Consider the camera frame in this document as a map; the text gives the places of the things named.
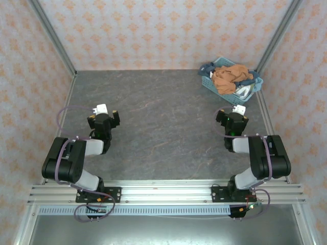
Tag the aluminium upright post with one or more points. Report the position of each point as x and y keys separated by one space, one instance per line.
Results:
x=278 y=38
x=55 y=38

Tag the orange printed t-shirt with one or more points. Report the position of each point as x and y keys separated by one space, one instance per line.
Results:
x=224 y=79

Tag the white t-shirt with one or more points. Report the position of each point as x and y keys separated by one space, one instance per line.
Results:
x=244 y=91

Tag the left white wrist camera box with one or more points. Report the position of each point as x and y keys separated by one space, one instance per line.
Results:
x=101 y=109

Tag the aluminium side rail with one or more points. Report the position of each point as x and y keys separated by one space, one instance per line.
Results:
x=267 y=117
x=67 y=99

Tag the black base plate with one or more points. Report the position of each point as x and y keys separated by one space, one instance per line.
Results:
x=116 y=191
x=217 y=191

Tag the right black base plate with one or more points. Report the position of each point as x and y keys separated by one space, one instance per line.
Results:
x=217 y=191

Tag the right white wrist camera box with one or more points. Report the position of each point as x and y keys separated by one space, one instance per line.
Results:
x=239 y=109

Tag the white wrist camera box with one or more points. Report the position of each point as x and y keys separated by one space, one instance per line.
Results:
x=239 y=109
x=101 y=109

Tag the dark blue t-shirt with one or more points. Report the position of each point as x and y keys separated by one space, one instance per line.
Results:
x=207 y=67

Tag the light blue plastic basket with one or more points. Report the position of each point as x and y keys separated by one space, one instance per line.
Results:
x=224 y=61

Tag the aluminium mounting beam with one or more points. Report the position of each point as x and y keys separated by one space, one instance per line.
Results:
x=166 y=190

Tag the small circuit board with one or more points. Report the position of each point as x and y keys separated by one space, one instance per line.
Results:
x=254 y=205
x=98 y=210

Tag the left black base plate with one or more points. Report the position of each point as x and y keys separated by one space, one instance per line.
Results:
x=116 y=191

